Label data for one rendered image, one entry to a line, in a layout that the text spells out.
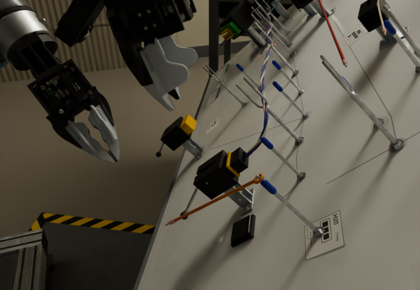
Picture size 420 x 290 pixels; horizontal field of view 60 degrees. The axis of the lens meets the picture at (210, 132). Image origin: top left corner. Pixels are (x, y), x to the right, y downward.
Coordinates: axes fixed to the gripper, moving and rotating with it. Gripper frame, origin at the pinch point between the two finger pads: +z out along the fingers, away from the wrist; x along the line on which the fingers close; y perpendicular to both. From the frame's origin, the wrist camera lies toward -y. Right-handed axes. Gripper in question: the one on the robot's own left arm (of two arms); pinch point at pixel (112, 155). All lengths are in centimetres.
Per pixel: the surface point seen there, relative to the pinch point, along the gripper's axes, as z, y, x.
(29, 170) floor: -43, -190, -43
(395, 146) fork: 20.3, 23.7, 25.0
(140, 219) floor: 22, -144, -6
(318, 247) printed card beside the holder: 23.6, 21.3, 11.3
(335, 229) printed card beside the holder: 23.1, 22.0, 13.9
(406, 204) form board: 23.4, 28.1, 18.9
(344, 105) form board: 15.5, 10.3, 31.9
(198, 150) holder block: 8.4, -26.9, 17.2
